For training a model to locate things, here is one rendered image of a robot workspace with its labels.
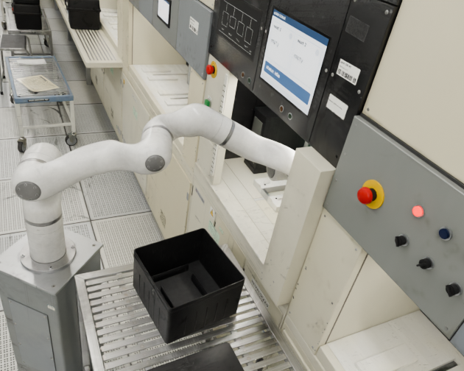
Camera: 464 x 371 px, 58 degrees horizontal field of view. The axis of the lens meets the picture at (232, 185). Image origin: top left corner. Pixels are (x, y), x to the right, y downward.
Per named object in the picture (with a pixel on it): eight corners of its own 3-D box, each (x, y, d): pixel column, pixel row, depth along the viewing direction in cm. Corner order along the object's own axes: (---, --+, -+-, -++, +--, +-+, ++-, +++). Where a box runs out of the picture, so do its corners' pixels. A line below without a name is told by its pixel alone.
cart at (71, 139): (7, 102, 398) (-1, 52, 371) (65, 99, 421) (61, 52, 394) (18, 154, 331) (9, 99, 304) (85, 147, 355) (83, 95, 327)
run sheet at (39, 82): (14, 78, 336) (13, 77, 336) (42, 74, 352) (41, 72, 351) (32, 93, 321) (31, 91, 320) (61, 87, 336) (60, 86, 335)
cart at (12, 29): (6, 44, 518) (-1, 3, 491) (51, 45, 540) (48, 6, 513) (8, 73, 451) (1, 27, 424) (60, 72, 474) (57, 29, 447)
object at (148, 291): (199, 260, 162) (204, 227, 153) (238, 313, 145) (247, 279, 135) (131, 283, 148) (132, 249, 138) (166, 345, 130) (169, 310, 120)
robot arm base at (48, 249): (7, 260, 147) (-2, 221, 137) (45, 230, 163) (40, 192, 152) (52, 280, 144) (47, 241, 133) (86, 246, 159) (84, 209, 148)
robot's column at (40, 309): (17, 383, 188) (-13, 265, 145) (59, 334, 210) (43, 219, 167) (70, 408, 182) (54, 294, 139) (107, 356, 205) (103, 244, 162)
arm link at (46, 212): (19, 225, 137) (8, 165, 123) (34, 192, 152) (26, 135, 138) (57, 227, 139) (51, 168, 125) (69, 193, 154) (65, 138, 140)
